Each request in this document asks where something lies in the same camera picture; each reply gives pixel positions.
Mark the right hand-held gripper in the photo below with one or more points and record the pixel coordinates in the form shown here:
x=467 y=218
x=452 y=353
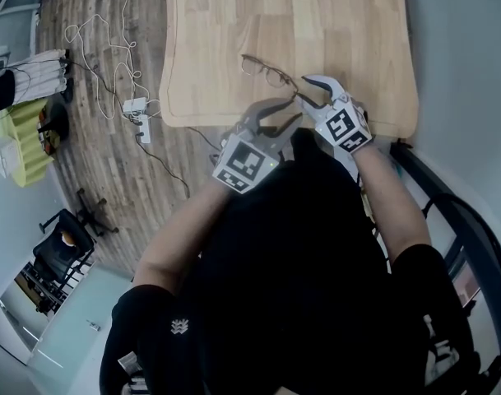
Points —
x=342 y=128

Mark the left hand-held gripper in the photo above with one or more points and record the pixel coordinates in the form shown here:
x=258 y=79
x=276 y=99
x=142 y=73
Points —
x=244 y=165

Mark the thin-framed eyeglasses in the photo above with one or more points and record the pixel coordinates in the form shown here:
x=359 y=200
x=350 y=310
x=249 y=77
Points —
x=276 y=79

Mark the person's right forearm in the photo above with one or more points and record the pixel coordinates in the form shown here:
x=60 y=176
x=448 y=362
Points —
x=392 y=204

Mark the person's left forearm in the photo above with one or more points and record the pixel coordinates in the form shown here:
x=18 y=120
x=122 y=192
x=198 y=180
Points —
x=180 y=237

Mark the white power strip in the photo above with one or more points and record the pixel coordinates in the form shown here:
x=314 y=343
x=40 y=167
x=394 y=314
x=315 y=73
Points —
x=134 y=106
x=144 y=130

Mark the person's black clothing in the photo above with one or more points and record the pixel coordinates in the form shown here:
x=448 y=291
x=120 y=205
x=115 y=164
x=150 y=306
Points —
x=291 y=270

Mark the black bag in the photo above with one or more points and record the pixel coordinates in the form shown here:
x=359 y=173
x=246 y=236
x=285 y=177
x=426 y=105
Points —
x=58 y=122

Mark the green pleated stool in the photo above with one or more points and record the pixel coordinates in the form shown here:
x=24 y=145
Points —
x=24 y=154

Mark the black office chair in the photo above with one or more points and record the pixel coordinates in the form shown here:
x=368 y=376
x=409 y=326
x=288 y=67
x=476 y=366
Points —
x=48 y=257

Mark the small metal door fitting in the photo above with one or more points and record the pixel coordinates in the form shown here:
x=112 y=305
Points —
x=94 y=326

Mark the black metal frame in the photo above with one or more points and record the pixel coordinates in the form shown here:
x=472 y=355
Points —
x=410 y=163

